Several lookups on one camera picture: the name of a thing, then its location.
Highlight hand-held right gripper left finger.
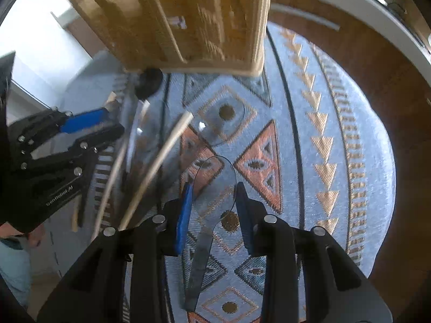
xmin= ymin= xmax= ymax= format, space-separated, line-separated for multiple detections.
xmin=37 ymin=183 xmax=195 ymax=323

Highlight person's left hand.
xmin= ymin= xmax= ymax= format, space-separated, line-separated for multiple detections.
xmin=0 ymin=224 xmax=46 ymax=247

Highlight patterned woven tablecloth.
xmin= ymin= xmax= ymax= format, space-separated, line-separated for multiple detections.
xmin=62 ymin=22 xmax=396 ymax=323

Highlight white kitchen counter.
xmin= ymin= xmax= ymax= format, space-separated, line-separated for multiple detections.
xmin=271 ymin=0 xmax=431 ymax=86

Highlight black round object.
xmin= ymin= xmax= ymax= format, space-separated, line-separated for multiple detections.
xmin=134 ymin=68 xmax=164 ymax=100

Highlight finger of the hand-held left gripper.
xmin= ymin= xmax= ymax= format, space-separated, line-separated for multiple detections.
xmin=20 ymin=123 xmax=126 ymax=176
xmin=8 ymin=107 xmax=106 ymax=146

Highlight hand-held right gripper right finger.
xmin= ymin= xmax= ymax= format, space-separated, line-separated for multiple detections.
xmin=234 ymin=182 xmax=394 ymax=323

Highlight person's blue jeans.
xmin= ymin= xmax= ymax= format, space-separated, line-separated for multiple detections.
xmin=0 ymin=237 xmax=33 ymax=309

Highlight tan plastic utensil basket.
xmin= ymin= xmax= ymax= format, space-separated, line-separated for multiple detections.
xmin=69 ymin=0 xmax=274 ymax=77

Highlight clear plastic spoon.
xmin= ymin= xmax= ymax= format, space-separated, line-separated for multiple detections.
xmin=183 ymin=155 xmax=238 ymax=312
xmin=183 ymin=96 xmax=248 ymax=147

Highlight silver cabinet handle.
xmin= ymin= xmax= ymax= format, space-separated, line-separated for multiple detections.
xmin=271 ymin=3 xmax=341 ymax=31

